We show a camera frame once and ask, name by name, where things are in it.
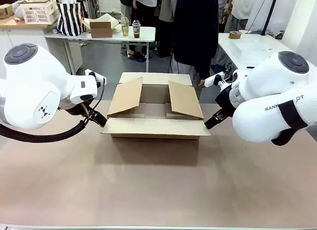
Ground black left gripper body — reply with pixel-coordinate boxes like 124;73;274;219
58;101;92;118

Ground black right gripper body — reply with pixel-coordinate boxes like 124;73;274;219
214;85;236;117

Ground large cardboard box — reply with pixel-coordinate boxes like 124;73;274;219
100;72;211;140

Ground small open cardboard box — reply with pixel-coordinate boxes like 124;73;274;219
81;13;120;39

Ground white side table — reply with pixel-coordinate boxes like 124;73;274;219
217;32;298;72

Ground person in dark coat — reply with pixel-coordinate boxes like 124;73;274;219
172;0;221;92

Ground white cabinet wooden top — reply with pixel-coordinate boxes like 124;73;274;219
0;17;84;79

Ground black white striped bag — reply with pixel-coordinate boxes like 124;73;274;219
56;1;85;37

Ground plastic cup yellow drink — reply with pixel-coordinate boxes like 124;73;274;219
120;16;130;37

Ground plastic cup brown drink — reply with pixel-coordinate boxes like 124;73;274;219
132;19;141;39

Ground white table with legs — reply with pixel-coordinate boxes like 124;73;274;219
44;26;156;73

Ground person in white shirt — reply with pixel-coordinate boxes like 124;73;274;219
222;0;261;34

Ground black stand pole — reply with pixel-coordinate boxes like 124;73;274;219
261;0;283;36

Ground white plastic basket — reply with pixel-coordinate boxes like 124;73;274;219
19;0;59;25

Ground white board panel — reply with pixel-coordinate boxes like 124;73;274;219
281;0;317;67

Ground person in grey jacket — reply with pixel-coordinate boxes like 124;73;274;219
158;0;178;59

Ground person in black trousers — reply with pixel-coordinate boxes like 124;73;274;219
117;0;159;58

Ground brown cardboard carton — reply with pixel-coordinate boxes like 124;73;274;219
0;3;13;20

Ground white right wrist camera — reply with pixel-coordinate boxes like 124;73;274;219
204;71;233;89

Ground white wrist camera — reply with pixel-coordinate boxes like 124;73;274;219
204;71;233;89
84;69;107;86

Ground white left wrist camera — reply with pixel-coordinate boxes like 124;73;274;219
84;69;107;86

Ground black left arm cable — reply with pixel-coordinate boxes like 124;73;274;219
0;117;89;143

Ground black strap on arm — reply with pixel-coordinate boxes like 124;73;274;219
271;100;309;146

